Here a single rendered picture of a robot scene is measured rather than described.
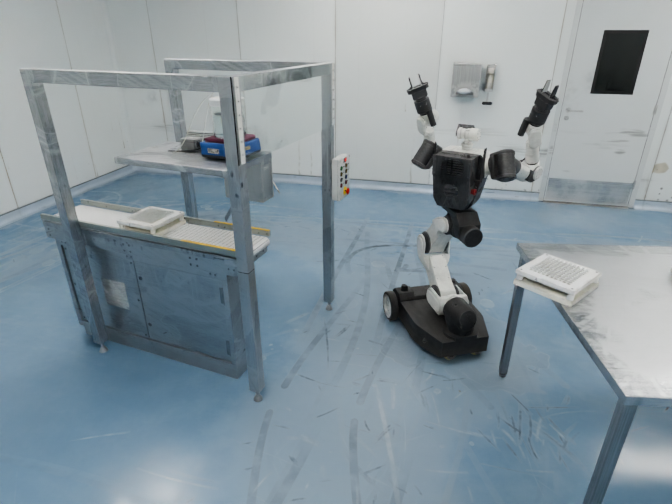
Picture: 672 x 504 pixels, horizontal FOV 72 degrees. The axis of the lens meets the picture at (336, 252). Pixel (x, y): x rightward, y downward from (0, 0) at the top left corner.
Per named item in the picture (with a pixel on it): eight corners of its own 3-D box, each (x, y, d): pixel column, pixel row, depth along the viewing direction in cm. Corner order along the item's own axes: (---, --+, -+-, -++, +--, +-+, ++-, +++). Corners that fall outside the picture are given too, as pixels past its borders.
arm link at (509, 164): (522, 178, 241) (511, 172, 231) (505, 181, 247) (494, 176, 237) (520, 157, 243) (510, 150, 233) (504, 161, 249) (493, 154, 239)
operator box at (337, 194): (349, 193, 303) (349, 154, 291) (339, 201, 288) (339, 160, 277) (340, 192, 305) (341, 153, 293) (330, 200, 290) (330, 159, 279)
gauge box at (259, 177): (274, 196, 235) (271, 157, 226) (263, 202, 226) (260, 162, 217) (237, 191, 242) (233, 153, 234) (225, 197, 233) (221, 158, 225)
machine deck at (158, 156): (272, 159, 226) (271, 151, 225) (227, 180, 195) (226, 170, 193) (170, 148, 248) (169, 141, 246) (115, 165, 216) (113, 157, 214)
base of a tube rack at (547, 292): (598, 287, 193) (599, 282, 192) (570, 307, 179) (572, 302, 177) (542, 266, 210) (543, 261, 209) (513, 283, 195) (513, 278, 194)
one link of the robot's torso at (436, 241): (443, 253, 306) (476, 232, 262) (418, 256, 303) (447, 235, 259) (439, 232, 310) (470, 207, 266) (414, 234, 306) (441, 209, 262)
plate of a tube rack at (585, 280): (601, 276, 191) (602, 272, 190) (573, 296, 176) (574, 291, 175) (544, 256, 208) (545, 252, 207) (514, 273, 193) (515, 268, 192)
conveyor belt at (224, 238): (270, 246, 242) (269, 237, 240) (243, 266, 221) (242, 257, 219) (80, 212, 288) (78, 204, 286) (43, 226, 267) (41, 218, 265)
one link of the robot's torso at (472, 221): (483, 247, 252) (487, 216, 244) (461, 249, 249) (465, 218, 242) (459, 228, 276) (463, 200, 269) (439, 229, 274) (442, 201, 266)
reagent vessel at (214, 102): (253, 134, 217) (249, 92, 209) (234, 140, 204) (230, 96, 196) (225, 132, 222) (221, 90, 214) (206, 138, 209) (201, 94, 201)
